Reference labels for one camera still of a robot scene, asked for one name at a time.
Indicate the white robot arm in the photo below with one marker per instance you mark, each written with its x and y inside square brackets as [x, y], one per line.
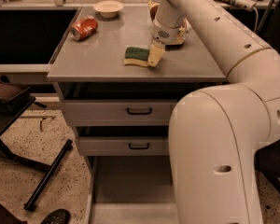
[215, 132]

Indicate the brown box on stand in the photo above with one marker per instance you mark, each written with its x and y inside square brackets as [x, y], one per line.
[12, 94]

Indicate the black shoe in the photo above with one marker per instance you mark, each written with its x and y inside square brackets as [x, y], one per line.
[59, 216]

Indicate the white ceramic bowl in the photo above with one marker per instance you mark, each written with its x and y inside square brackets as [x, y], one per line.
[108, 9]

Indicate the black office chair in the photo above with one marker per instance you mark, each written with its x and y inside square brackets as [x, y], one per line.
[267, 161]

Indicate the bottom grey drawer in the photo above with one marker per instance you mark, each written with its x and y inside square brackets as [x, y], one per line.
[131, 190]

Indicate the crushed red soda can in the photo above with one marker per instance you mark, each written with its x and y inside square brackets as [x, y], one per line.
[83, 28]

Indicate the grey drawer cabinet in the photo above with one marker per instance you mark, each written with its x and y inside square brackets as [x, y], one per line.
[93, 69]

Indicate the top grey drawer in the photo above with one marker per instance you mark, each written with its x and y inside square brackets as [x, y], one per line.
[117, 112]

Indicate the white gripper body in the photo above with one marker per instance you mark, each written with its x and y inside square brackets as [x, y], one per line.
[167, 34]

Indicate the middle grey drawer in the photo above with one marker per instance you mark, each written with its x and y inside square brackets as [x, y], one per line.
[122, 146]

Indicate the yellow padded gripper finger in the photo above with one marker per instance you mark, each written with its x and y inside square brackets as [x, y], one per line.
[156, 51]

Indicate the grey drawer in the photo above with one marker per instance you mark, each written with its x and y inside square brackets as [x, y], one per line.
[131, 190]
[117, 112]
[122, 146]

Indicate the green and yellow sponge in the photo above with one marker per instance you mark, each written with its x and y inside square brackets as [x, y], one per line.
[136, 56]

